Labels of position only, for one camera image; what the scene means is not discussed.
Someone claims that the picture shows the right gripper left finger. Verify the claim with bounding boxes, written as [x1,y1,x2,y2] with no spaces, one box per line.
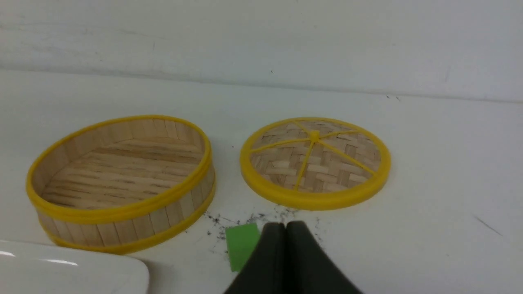
[225,222,285,294]

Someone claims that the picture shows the white rectangular plate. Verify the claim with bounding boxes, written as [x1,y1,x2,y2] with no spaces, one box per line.
[0,240,150,294]

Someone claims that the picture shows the bamboo steamer lid yellow rim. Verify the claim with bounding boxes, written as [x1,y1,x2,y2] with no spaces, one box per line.
[239,117,391,211]

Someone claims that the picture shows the green cube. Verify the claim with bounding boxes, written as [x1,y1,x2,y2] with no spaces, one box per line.
[225,223,260,272]

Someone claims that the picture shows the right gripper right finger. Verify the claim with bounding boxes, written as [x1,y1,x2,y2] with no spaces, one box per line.
[286,221,361,294]

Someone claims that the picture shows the bamboo steamer basket yellow rim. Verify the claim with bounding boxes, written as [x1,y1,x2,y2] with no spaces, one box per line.
[26,115,217,254]

